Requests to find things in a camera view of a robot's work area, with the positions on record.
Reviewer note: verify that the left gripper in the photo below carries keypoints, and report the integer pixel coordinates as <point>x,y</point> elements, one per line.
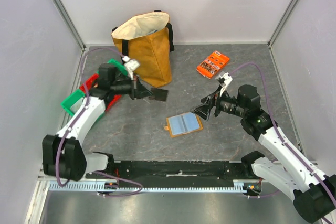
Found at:
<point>137,90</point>

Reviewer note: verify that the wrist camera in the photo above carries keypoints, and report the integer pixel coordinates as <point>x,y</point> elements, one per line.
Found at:
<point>224,79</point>
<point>130,64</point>

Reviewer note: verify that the slotted cable duct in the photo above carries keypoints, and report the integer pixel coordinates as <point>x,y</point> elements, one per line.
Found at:
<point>106,187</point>

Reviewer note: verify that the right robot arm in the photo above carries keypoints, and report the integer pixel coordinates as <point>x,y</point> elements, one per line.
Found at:
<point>310,189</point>

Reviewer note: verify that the green bin near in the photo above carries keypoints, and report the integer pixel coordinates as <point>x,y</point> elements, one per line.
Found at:
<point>70,100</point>

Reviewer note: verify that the grey card in bin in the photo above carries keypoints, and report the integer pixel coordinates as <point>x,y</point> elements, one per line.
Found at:
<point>76,106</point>

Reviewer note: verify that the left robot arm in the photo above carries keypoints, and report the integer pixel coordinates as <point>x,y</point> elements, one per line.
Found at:
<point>63,156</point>

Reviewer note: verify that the orange screw box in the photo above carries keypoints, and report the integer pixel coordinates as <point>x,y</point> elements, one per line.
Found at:
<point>212,64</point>

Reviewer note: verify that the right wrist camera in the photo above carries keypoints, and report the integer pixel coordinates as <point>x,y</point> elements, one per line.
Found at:
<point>224,79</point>

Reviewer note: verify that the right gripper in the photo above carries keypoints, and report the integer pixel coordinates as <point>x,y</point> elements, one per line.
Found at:
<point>215,105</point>

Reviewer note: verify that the green bin far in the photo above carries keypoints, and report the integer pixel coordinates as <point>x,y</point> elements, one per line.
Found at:
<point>115,64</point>

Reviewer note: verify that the red bin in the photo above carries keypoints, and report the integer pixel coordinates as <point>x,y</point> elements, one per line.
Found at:
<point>92,82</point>

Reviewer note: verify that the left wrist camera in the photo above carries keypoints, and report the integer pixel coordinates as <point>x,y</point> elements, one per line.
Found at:
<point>130,64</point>

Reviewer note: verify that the green bin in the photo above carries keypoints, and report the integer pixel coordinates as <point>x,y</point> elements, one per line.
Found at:
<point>70,100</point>
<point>115,64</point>

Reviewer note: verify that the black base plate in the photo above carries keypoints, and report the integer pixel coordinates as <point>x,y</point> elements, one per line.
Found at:
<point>223,169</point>

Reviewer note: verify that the brown paper tote bag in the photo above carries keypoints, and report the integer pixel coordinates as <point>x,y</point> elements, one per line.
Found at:
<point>148,38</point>

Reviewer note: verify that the yellow leather card holder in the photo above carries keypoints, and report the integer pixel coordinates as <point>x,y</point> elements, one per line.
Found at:
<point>182,124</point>

